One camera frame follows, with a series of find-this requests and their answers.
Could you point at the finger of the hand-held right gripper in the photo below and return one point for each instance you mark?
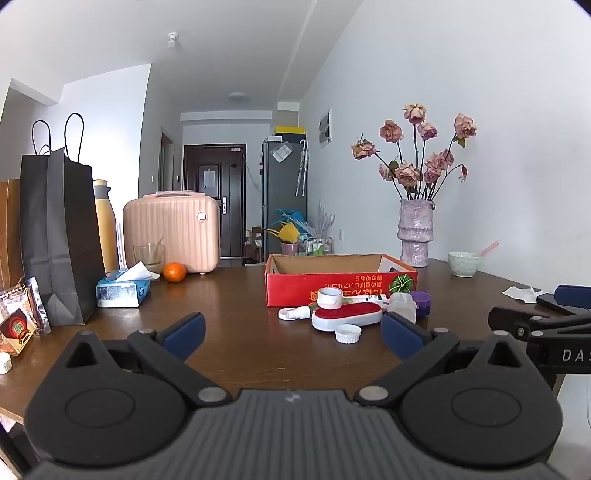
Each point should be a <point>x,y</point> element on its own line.
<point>512,318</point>
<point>572,293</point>

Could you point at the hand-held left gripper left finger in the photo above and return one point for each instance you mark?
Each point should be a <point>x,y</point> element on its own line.
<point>184,332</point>

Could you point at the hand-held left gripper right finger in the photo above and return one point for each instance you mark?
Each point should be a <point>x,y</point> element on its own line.
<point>401,334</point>

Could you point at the translucent plastic bottle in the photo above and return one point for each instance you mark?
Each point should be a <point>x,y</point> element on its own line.
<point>401,304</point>

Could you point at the purple jar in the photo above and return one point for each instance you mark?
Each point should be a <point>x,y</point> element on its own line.
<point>422,302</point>

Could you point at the white jar lid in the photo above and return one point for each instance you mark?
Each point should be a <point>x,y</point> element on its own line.
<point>347,334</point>

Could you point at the white tape roll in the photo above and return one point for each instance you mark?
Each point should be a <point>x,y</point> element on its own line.
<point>330,299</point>

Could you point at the white squeeze tube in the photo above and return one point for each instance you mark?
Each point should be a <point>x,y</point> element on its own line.
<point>298,313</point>

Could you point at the red cardboard box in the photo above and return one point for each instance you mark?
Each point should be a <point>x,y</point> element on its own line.
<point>295,286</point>

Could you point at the crumpled white tissue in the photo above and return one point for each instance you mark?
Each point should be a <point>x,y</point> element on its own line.
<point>521,294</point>

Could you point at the orange fruit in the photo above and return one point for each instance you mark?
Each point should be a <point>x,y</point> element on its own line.
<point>174,272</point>

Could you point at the pink spoon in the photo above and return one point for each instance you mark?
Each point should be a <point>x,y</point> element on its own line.
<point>488,248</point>

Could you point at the blue tissue pack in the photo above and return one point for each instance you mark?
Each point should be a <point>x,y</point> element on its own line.
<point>117,293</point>

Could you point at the clear drinking glass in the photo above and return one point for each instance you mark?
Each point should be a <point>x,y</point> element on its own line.
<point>147,259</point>

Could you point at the pink hard suitcase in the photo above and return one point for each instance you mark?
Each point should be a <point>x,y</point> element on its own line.
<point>175,230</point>

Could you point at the purple ceramic vase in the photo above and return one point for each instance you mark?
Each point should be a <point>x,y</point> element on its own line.
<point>415,230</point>

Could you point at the cardboard boxes by door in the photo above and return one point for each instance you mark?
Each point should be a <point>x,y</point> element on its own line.
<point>255,240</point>

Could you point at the dark brown door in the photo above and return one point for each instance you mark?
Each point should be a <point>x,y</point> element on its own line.
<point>212,207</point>

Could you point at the yellow thermos bottle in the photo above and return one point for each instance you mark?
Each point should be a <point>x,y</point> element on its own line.
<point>107,230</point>

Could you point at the pink flower pot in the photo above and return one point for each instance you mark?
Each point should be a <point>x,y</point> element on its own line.
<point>290,249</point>

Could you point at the purple dried grasses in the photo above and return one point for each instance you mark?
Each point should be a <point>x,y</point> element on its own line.
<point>318,221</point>

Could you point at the blue yellow plastic pile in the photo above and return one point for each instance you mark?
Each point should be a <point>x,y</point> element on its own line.
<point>288,226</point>

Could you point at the dried pink roses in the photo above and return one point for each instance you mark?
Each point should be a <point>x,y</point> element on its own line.
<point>408,174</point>

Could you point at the black paper bag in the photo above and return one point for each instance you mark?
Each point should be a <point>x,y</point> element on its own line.
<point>60,230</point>

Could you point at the red gold gift packet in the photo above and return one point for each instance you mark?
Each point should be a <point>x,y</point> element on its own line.
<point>16,330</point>

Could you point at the grey refrigerator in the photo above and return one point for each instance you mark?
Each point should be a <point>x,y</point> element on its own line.
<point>281,184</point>

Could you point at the small white cap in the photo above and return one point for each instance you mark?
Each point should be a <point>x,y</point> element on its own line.
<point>4,363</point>

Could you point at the white folded umbrella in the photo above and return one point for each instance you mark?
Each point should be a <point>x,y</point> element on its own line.
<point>303,166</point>

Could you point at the brown paper bag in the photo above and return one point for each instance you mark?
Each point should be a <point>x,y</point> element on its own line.
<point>9,230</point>

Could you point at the paper sheet on refrigerator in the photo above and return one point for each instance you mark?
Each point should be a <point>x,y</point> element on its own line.
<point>281,152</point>

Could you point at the yellow box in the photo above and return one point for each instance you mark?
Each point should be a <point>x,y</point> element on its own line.
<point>291,130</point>

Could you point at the round ceiling lamp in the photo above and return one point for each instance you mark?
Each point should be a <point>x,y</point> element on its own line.
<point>238,96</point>

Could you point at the white wall panel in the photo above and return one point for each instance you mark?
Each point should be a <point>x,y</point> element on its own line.
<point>325,129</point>

